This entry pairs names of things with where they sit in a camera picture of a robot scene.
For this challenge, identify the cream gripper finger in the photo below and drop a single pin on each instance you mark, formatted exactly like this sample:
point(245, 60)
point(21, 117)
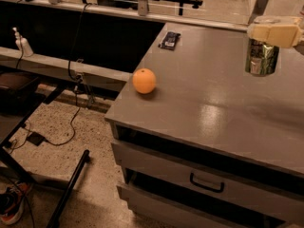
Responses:
point(284, 36)
point(283, 20)

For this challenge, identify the green soda can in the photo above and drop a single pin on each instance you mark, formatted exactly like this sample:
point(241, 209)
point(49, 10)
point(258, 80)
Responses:
point(261, 58)

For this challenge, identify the dark snack bar wrapper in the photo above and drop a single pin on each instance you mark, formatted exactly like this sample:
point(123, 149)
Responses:
point(169, 40)

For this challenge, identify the orange fruit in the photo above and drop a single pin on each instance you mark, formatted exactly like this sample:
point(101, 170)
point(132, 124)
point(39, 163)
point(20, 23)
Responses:
point(144, 81)

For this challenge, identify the grey upper drawer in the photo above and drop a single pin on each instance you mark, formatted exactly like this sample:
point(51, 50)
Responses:
point(239, 191)

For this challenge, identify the grey drawer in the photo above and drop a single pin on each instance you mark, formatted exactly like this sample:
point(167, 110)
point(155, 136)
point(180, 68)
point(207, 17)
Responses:
point(239, 191)
point(168, 211)

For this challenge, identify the grey lower drawer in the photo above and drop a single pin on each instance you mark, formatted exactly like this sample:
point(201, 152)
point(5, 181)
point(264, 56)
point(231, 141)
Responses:
point(168, 211)

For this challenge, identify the black metal table leg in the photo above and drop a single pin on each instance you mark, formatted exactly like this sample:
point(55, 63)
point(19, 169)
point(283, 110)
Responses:
point(54, 220)

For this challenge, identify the white dispenser bottle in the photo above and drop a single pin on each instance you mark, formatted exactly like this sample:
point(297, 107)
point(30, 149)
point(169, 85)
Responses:
point(22, 43)

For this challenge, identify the dark side desk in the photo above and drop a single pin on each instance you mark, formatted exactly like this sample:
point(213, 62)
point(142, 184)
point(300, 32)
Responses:
point(18, 100)

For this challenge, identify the black power adapter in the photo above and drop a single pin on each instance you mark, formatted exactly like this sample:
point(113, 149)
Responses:
point(35, 138)

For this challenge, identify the orange white sneaker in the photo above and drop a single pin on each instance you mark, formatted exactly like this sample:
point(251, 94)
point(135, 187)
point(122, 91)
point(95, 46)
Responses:
point(12, 202)

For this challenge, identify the grey metal bracket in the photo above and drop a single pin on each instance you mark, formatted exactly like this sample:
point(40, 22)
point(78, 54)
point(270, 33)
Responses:
point(258, 10)

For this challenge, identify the grey metal post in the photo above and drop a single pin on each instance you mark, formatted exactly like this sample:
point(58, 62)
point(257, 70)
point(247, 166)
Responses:
point(142, 7)

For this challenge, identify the black drawer handle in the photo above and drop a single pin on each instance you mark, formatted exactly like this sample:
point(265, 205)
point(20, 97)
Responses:
point(217, 187)

